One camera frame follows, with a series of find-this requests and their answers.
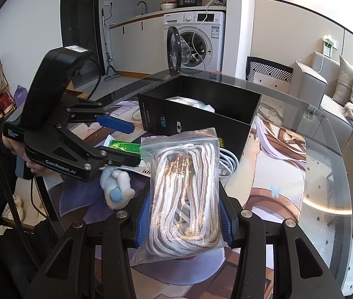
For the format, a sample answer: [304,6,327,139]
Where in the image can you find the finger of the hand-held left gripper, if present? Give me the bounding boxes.
[60,98,134,134]
[56,125,141,169]

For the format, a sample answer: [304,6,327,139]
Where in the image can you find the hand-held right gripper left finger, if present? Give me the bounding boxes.
[31,192,152,299]

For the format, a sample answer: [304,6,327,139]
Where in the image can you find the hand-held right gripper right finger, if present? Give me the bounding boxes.
[218,187,345,299]

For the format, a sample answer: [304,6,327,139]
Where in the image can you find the green packet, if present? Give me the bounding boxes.
[108,139,142,153]

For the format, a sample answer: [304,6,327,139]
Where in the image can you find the black cardboard box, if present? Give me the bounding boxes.
[137,75,262,164]

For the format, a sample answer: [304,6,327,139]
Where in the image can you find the clear bag of white rope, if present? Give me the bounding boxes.
[131,127,230,264]

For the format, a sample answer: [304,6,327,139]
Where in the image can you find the clear bag of white ribbon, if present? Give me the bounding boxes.
[165,96,217,113]

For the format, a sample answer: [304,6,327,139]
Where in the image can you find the person's left hand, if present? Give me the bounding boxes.
[2,135,51,176]

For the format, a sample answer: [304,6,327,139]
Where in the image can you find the white and blue plush toy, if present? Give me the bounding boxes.
[100,166,133,210]

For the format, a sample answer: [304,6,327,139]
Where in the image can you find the purple plastic bag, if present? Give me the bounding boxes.
[14,85,29,106]

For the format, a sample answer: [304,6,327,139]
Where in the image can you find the flat mop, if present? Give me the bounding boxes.
[101,8,121,82]

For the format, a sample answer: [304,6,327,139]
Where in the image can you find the printed table mat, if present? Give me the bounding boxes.
[47,95,308,299]

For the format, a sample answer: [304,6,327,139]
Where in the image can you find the black door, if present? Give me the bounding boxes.
[60,0,105,77]

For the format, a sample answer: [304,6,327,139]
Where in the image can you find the white lower kitchen cabinet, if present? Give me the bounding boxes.
[109,15,166,75]

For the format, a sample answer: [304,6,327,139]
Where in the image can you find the white sneaker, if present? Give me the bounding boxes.
[2,193,25,222]

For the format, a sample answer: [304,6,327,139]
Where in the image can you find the white washing machine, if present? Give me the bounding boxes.
[163,11,227,77]

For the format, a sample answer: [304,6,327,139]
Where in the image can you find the patterned chair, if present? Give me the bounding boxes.
[245,56,293,84]

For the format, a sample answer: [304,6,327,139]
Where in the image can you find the grey sofa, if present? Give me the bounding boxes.
[295,51,353,150]

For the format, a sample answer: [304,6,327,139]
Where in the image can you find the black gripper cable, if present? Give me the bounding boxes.
[84,57,103,100]

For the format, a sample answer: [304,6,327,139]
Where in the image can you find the white charging cable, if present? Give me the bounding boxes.
[218,148,241,178]

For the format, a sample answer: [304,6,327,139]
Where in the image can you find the wall power strip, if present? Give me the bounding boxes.
[321,34,339,58]

